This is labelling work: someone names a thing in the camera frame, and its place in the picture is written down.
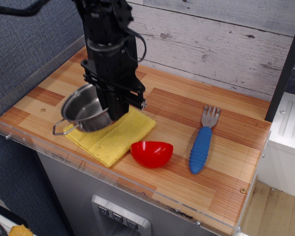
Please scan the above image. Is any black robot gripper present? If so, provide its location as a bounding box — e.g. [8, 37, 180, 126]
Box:
[81, 36, 147, 121]

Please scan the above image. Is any stainless steel pot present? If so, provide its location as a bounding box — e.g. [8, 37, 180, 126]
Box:
[53, 84, 113, 136]

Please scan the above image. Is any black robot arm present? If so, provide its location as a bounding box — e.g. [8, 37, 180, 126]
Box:
[74, 0, 147, 121]

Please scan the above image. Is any yellow folded cloth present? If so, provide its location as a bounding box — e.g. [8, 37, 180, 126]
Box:
[65, 108, 156, 168]

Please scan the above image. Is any red plastic bowl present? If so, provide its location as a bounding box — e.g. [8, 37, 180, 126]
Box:
[130, 141, 174, 169]

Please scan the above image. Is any grey toy fridge cabinet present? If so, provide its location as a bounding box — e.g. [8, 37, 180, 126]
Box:
[38, 154, 213, 236]

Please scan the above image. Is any yellow object bottom left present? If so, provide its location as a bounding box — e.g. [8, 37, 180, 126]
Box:
[8, 225, 34, 236]

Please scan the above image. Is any clear acrylic table guard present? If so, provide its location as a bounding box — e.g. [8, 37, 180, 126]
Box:
[0, 37, 270, 236]

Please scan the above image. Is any white toy sink unit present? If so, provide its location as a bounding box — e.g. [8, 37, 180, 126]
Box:
[257, 93, 295, 196]

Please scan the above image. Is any blue handled metal fork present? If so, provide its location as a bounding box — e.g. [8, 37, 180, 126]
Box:
[189, 105, 220, 175]

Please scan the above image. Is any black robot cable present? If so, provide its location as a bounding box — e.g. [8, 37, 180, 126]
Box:
[0, 0, 148, 62]

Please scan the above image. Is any black vertical post right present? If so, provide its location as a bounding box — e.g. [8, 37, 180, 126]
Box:
[265, 35, 295, 122]

